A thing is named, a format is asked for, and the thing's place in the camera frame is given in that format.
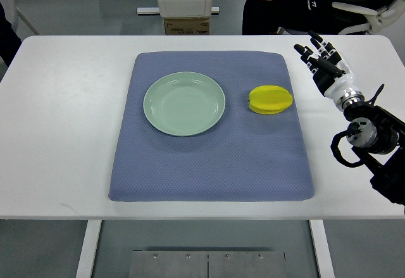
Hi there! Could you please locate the yellow starfruit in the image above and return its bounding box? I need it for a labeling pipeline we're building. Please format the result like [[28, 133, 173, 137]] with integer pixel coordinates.
[[249, 85, 293, 115]]

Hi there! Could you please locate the white office chair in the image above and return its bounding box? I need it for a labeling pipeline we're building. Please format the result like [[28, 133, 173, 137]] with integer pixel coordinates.
[[278, 0, 404, 35]]

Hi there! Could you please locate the seated person in black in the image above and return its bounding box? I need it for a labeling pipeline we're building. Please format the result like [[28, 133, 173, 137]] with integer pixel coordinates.
[[242, 0, 390, 35]]

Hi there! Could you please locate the blue fabric mat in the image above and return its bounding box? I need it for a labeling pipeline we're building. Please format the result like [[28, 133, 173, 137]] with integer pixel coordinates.
[[109, 51, 315, 202]]

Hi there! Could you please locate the metal base plate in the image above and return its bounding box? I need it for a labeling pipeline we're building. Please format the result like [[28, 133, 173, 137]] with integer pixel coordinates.
[[129, 251, 287, 277]]

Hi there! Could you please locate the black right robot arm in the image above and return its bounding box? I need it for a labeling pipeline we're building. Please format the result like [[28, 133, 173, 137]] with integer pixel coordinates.
[[330, 85, 404, 205]]

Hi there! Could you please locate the white left table leg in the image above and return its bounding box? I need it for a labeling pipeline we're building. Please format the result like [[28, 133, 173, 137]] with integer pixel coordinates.
[[75, 220, 102, 278]]

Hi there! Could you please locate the light green plate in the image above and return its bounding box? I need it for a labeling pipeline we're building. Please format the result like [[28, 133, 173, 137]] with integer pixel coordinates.
[[143, 72, 226, 137]]

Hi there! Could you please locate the white right table leg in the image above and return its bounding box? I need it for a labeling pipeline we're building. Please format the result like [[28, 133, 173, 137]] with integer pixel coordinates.
[[309, 220, 335, 278]]

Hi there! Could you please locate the cardboard box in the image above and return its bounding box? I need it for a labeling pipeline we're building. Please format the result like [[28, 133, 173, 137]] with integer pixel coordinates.
[[164, 18, 210, 35]]

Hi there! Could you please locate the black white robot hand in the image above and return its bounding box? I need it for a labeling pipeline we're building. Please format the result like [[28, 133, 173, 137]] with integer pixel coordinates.
[[294, 30, 365, 111]]

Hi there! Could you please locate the white table leg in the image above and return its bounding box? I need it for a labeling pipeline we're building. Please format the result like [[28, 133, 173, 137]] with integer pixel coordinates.
[[75, 220, 102, 278], [309, 220, 335, 278]]

